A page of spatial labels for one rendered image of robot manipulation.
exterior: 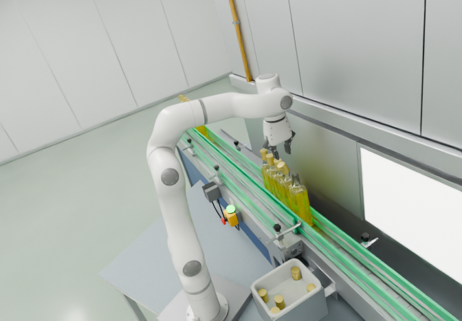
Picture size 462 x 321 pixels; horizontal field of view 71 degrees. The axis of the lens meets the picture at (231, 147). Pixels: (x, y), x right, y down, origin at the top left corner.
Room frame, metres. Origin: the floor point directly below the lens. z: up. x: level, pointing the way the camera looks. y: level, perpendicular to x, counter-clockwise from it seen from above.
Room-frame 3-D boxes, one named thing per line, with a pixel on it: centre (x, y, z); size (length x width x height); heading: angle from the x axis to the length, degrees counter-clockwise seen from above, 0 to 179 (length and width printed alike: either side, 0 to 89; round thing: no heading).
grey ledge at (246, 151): (1.77, -0.08, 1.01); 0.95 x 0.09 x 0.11; 19
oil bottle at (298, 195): (1.05, -0.21, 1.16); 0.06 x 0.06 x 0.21; 18
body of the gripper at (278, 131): (1.10, -0.19, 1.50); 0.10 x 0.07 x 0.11; 108
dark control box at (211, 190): (1.61, 0.18, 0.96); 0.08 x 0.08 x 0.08; 19
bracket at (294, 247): (0.96, -0.13, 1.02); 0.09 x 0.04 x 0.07; 109
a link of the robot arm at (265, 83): (1.10, -0.19, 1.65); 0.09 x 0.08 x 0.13; 14
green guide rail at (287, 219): (1.83, 0.12, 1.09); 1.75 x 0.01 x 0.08; 19
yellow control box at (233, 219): (1.34, 0.09, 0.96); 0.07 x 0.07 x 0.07; 19
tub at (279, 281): (0.82, -0.05, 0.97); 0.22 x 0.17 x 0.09; 109
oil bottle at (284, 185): (1.11, -0.19, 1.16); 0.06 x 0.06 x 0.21; 18
